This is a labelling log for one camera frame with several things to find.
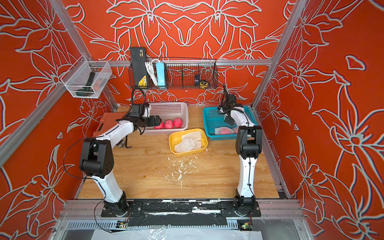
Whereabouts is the foam net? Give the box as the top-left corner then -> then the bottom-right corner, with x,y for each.
175,139 -> 202,153
182,131 -> 202,141

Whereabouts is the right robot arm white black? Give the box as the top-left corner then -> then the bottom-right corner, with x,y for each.
218,91 -> 263,215

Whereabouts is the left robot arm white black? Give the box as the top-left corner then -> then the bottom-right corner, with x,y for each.
80,104 -> 162,217

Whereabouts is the pink plastic basket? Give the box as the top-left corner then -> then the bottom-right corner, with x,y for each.
144,102 -> 189,135

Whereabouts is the teal plastic basket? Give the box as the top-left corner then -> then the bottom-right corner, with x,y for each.
203,106 -> 258,141

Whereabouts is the yellow plastic tray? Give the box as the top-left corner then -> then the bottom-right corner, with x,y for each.
169,129 -> 208,157

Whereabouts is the orange tool case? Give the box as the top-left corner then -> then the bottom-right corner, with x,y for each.
92,112 -> 126,138

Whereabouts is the netted apple right large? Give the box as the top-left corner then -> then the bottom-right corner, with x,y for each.
214,127 -> 234,135

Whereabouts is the small tape measure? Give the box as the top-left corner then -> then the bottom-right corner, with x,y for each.
199,81 -> 209,89

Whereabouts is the light blue power bank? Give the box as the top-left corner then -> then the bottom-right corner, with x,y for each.
156,62 -> 166,89

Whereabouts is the dark green tool in box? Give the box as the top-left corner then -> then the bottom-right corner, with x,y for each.
76,72 -> 96,97

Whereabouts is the black yellow device box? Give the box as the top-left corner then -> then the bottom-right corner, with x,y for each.
130,47 -> 149,89

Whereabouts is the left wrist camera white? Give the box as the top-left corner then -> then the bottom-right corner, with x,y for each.
142,104 -> 151,119

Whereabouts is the white coiled cable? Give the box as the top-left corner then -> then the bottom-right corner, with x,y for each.
144,58 -> 161,86

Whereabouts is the black wire wall basket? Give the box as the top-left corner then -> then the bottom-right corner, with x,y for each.
128,58 -> 219,90

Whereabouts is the clear acrylic wall box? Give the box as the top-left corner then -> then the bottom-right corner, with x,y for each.
60,56 -> 113,99

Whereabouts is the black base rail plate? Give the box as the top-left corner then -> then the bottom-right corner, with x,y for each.
101,200 -> 261,230

